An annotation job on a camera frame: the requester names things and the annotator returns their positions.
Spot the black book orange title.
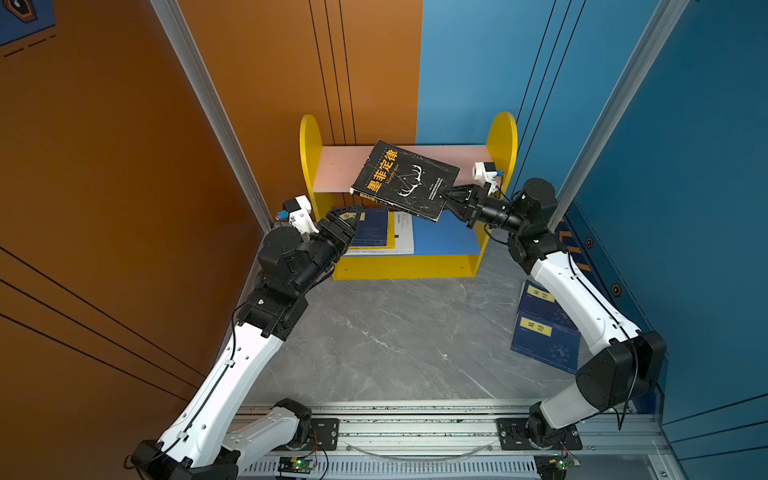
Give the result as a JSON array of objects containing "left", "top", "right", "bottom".
[{"left": 350, "top": 140, "right": 460, "bottom": 222}]

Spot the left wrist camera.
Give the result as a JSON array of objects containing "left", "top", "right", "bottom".
[{"left": 276, "top": 195, "right": 319, "bottom": 236}]

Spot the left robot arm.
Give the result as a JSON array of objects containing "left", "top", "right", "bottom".
[{"left": 124, "top": 205, "right": 364, "bottom": 479}]

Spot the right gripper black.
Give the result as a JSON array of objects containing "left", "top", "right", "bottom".
[{"left": 438, "top": 186, "right": 528, "bottom": 238}]

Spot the white La Dame book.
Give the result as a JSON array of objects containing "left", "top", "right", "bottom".
[{"left": 345, "top": 211, "right": 415, "bottom": 257}]

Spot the yellow cartoon cover book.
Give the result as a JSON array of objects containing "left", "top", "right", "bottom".
[{"left": 349, "top": 210, "right": 395, "bottom": 251}]

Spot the green circuit board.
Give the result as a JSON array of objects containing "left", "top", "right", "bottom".
[
  {"left": 534, "top": 456, "right": 580, "bottom": 480},
  {"left": 277, "top": 457, "right": 317, "bottom": 479}
]

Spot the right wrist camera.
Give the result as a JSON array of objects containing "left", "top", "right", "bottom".
[{"left": 472, "top": 161, "right": 502, "bottom": 195}]

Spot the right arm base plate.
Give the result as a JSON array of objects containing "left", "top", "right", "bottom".
[{"left": 495, "top": 417, "right": 583, "bottom": 451}]

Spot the right green circuit board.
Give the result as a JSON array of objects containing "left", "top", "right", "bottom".
[{"left": 534, "top": 456, "right": 580, "bottom": 480}]

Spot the yellow pink blue bookshelf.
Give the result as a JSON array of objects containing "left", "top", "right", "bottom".
[{"left": 299, "top": 112, "right": 518, "bottom": 280}]

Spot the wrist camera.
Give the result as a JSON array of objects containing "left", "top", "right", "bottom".
[
  {"left": 472, "top": 161, "right": 502, "bottom": 195},
  {"left": 276, "top": 195, "right": 319, "bottom": 236}
]

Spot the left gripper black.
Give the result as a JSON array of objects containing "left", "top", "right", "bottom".
[{"left": 291, "top": 204, "right": 357, "bottom": 302}]

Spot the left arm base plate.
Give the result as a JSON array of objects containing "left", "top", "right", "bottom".
[{"left": 275, "top": 418, "right": 340, "bottom": 452}]

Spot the left aluminium corner post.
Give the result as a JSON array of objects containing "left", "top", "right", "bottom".
[{"left": 150, "top": 0, "right": 273, "bottom": 232}]

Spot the aluminium frame rail front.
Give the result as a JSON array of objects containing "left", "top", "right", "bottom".
[{"left": 228, "top": 400, "right": 684, "bottom": 479}]

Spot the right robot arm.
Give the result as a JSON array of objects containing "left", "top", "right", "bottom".
[{"left": 441, "top": 178, "right": 667, "bottom": 449}]

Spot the aluminium corner post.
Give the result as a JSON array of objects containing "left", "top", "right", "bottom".
[
  {"left": 547, "top": 0, "right": 689, "bottom": 231},
  {"left": 150, "top": 0, "right": 273, "bottom": 232}
]

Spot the navy book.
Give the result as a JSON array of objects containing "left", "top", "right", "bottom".
[
  {"left": 518, "top": 280, "right": 577, "bottom": 330},
  {"left": 351, "top": 208, "right": 389, "bottom": 248},
  {"left": 511, "top": 312, "right": 581, "bottom": 374}
]

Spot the left green circuit board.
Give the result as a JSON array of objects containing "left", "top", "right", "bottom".
[{"left": 277, "top": 457, "right": 317, "bottom": 479}]

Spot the right aluminium corner post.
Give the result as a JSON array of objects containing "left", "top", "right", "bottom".
[{"left": 547, "top": 0, "right": 689, "bottom": 231}]

